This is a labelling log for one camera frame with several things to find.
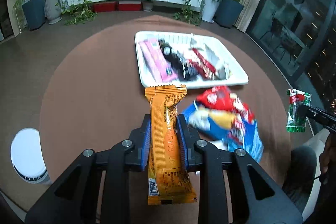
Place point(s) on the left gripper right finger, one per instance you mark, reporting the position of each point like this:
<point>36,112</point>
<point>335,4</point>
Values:
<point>187,137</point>

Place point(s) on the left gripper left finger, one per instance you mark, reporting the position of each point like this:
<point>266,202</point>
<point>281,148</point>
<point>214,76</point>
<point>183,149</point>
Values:
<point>141,138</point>

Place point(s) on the blue roll cake packet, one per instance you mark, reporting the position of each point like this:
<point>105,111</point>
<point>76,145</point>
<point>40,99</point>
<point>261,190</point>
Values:
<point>216,124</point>

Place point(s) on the green red snack packet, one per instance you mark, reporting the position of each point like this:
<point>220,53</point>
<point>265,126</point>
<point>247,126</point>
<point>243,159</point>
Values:
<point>296,121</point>

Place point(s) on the orange snack bar packet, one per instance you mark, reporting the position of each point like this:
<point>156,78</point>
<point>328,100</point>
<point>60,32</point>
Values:
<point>169,183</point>

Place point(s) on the light blue snack bag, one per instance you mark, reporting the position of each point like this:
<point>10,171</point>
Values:
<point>246,142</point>

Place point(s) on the white patterned snack packet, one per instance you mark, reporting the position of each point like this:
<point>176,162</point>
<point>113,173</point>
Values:
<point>223,71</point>

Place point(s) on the person's right hand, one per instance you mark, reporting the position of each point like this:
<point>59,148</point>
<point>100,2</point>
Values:
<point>327,157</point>

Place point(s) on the red snack bag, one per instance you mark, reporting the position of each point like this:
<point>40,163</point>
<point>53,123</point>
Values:
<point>222,98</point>

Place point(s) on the black snack packet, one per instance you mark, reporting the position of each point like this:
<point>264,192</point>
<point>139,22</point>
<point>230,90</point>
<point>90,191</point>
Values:
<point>181,66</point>

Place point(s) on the red brown snack packet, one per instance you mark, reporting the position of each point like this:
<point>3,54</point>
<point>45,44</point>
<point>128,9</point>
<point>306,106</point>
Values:
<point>203,66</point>

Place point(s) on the pink snack packet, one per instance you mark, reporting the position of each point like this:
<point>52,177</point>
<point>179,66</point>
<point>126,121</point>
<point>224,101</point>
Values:
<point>159,67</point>

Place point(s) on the white plastic tray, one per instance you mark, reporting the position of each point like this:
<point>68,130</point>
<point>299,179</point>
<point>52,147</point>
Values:
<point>211,48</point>

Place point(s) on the white round stool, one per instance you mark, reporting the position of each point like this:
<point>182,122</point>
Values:
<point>26,157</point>

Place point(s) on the dark blue pot right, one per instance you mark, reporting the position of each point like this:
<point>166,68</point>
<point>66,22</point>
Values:
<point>227,13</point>

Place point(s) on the white tall plant pot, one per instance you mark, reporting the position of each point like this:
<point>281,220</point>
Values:
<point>209,9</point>

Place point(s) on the red storage box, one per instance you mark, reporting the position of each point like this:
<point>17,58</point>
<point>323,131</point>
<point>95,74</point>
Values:
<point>104,6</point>
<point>129,6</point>

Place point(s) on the white ribbed plant pot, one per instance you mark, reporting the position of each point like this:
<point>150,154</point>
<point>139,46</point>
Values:
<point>53,11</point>

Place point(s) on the dark blue plant pot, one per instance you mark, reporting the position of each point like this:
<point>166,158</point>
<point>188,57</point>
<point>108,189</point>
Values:
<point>34,11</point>

